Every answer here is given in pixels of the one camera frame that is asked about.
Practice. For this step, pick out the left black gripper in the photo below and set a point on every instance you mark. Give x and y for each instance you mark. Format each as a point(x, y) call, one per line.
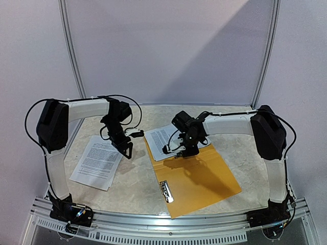
point(121, 148)

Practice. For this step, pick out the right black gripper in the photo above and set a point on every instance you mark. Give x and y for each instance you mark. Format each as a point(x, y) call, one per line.
point(188, 151)

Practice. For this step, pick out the chrome folder spring clip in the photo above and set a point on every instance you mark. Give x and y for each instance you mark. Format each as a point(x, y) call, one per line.
point(178, 155)

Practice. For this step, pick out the orange file folder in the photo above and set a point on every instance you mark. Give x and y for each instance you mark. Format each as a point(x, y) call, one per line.
point(195, 182)

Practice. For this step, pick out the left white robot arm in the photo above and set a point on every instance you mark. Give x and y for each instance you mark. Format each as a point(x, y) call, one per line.
point(52, 132)

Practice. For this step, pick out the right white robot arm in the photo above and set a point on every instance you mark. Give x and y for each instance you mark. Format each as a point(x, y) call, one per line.
point(263, 124)

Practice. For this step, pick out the chrome side folder clip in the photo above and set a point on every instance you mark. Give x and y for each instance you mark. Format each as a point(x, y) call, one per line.
point(165, 190)

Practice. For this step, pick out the stack of printed papers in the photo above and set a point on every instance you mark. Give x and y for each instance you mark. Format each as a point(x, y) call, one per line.
point(97, 165)

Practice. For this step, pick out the left aluminium frame post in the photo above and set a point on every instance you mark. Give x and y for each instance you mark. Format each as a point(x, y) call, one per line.
point(70, 48)

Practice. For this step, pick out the aluminium frame post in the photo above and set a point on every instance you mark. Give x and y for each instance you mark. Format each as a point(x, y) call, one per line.
point(70, 48)
point(267, 52)

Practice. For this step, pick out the aluminium front rail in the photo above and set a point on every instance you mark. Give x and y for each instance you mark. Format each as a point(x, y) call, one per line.
point(122, 228)

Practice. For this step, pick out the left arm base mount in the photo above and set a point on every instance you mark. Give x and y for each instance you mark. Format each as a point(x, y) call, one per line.
point(72, 213)

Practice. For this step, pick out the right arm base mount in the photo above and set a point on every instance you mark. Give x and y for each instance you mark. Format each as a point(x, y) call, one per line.
point(274, 213)

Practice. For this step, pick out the right aluminium frame post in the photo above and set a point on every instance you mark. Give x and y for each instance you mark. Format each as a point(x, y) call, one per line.
point(267, 52)

